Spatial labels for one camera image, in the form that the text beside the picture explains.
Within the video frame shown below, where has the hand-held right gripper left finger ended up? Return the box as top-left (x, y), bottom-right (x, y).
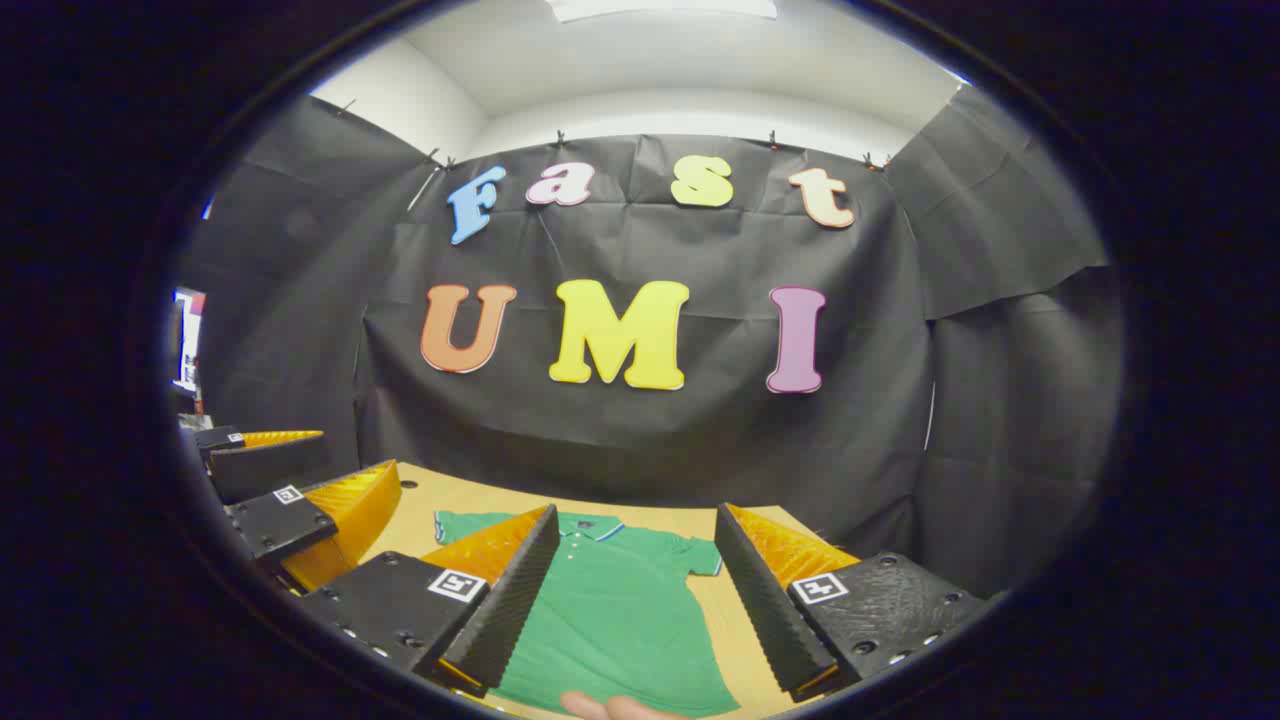
top-left (298, 504), bottom-right (562, 699)

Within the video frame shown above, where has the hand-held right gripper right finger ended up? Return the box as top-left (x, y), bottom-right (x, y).
top-left (714, 502), bottom-right (1006, 703)

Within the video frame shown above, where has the black backdrop cloth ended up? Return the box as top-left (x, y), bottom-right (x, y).
top-left (185, 85), bottom-right (1126, 601)

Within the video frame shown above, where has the green T-shirt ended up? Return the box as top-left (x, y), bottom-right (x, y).
top-left (433, 510), bottom-right (742, 719)

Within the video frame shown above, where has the wall poster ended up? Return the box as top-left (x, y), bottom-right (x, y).
top-left (172, 288), bottom-right (208, 393)

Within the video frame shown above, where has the ceiling light panel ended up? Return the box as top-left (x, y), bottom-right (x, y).
top-left (548, 0), bottom-right (779, 23)

